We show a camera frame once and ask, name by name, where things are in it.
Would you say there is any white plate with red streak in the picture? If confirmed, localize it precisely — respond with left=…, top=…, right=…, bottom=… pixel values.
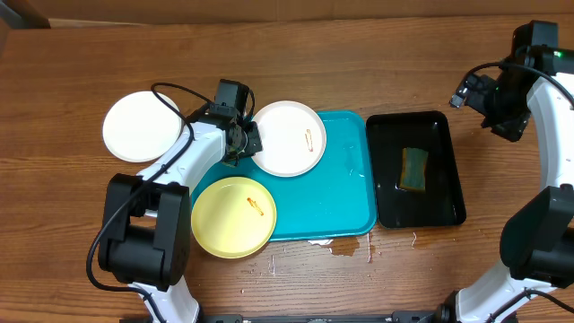
left=252, top=100, right=327, bottom=178

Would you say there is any white plate with faint stain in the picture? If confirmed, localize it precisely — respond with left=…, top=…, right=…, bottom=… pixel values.
left=102, top=91, right=183, bottom=162

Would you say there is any green yellow sponge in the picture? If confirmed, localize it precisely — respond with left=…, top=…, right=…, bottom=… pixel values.
left=398, top=147, right=429, bottom=192

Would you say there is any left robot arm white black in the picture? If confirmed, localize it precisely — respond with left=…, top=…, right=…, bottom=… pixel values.
left=86, top=79, right=262, bottom=322

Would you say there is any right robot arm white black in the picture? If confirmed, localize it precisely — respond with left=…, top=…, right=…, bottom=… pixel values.
left=424, top=21, right=573, bottom=323

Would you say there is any teal plastic tray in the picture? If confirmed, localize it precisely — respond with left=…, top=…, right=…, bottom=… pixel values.
left=192, top=110, right=378, bottom=241

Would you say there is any black plastic tray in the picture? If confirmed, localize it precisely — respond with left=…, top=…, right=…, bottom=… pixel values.
left=366, top=110, right=466, bottom=229

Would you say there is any yellow plate with orange stain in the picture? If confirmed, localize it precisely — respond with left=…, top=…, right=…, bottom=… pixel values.
left=191, top=177, right=277, bottom=259

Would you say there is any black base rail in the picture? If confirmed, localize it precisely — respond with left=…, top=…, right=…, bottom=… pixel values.
left=119, top=310, right=521, bottom=323

